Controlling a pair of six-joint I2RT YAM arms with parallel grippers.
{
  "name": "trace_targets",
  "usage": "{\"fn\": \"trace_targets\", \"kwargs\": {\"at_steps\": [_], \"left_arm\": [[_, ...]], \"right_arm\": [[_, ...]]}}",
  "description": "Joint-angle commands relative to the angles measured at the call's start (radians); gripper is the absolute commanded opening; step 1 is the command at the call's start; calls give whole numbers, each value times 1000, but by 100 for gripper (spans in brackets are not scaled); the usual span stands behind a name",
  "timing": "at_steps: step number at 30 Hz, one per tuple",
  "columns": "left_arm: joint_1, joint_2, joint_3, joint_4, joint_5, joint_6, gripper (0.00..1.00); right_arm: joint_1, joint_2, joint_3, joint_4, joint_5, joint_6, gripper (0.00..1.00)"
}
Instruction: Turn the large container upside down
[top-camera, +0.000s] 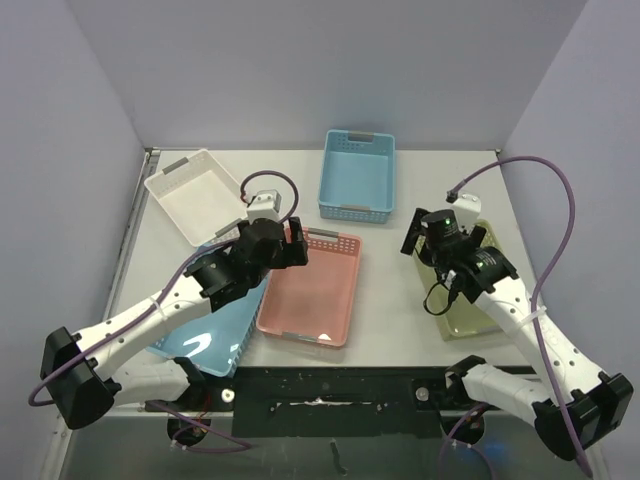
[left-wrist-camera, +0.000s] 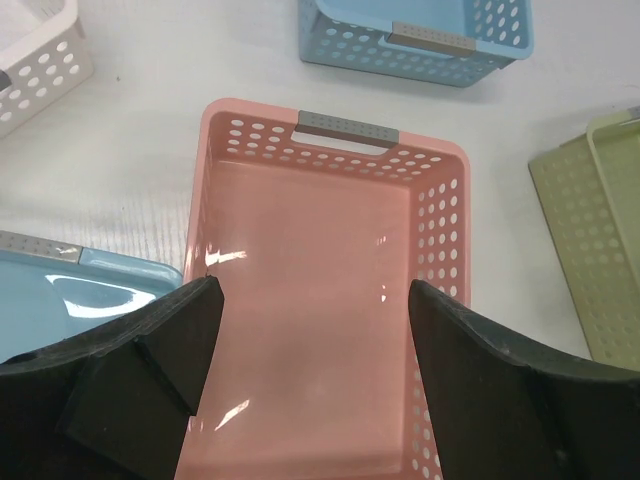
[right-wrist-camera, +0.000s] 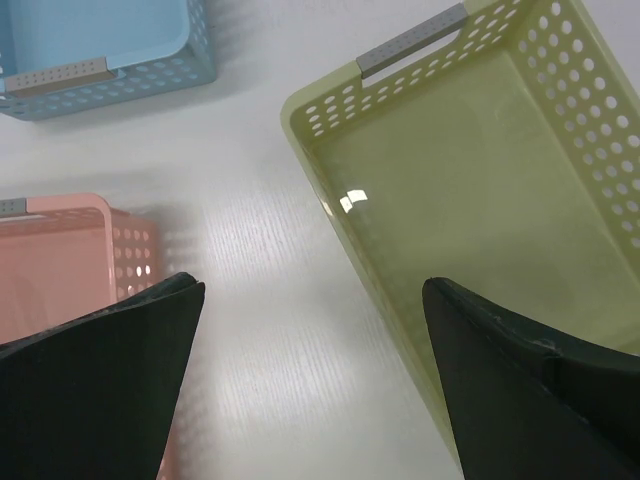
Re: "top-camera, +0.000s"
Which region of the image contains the pink perforated plastic basket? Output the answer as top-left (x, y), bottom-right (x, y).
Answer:
top-left (256, 228), bottom-right (362, 348)

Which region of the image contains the white perforated plastic basket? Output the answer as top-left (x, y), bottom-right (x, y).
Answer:
top-left (144, 149), bottom-right (248, 247)

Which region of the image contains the small light blue basket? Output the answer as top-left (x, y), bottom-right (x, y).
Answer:
top-left (318, 129), bottom-right (396, 224)

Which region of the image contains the large light blue basket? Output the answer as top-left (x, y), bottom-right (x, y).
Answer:
top-left (144, 242), bottom-right (271, 378)

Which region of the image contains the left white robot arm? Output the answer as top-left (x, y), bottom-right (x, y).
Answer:
top-left (37, 217), bottom-right (308, 430)

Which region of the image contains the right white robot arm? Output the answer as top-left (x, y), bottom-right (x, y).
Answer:
top-left (401, 208), bottom-right (634, 461)

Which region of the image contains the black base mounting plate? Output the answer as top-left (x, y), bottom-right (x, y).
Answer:
top-left (168, 367), bottom-right (473, 438)

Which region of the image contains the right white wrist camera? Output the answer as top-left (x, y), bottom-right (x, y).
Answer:
top-left (446, 192), bottom-right (482, 230)

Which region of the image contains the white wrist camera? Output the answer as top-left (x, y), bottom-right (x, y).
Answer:
top-left (446, 192), bottom-right (482, 230)
top-left (246, 190), bottom-right (282, 223)

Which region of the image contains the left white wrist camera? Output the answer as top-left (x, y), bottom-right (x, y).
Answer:
top-left (246, 190), bottom-right (282, 223)

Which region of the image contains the aluminium frame rail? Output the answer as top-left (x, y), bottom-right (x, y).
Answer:
top-left (102, 148), bottom-right (160, 321)

